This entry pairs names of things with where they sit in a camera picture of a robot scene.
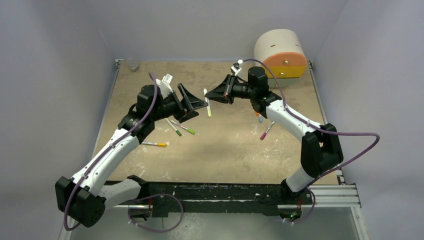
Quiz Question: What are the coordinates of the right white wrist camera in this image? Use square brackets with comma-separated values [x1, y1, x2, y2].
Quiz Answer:
[230, 59, 244, 76]

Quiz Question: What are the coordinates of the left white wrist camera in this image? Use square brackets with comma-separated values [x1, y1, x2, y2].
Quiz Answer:
[155, 73, 173, 99]

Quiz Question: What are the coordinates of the pale yellow cap marker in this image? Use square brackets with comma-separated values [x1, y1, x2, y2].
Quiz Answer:
[203, 88, 212, 118]

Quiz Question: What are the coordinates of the purple cable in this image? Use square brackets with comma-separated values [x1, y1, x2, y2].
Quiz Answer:
[239, 58, 381, 226]
[63, 72, 185, 233]

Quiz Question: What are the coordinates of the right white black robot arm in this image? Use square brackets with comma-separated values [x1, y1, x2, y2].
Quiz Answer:
[205, 66, 344, 204]

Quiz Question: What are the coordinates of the magenta cap marker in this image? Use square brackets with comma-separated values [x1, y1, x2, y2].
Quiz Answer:
[260, 121, 275, 141]

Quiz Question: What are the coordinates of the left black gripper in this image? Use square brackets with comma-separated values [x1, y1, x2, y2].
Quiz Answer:
[151, 84, 208, 123]

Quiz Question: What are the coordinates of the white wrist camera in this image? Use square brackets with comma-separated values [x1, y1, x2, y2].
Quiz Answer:
[155, 73, 173, 99]
[230, 59, 244, 76]

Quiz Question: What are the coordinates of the round three-drawer cabinet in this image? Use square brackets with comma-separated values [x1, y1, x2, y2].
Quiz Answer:
[253, 29, 307, 89]

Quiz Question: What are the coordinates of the clear plastic cup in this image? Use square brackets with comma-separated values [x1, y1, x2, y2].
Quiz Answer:
[126, 58, 139, 72]

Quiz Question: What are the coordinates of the light green cap marker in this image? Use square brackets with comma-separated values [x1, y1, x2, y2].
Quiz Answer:
[171, 120, 196, 135]

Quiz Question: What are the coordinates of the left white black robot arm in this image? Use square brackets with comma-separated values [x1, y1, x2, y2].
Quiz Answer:
[54, 83, 208, 231]

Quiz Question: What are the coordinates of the dark green cap marker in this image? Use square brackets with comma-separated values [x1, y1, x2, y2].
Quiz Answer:
[165, 118, 182, 137]

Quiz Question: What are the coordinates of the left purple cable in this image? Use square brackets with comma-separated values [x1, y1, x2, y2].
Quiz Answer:
[63, 72, 185, 233]

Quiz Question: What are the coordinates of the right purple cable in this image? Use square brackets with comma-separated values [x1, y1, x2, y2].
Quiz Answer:
[239, 58, 381, 226]

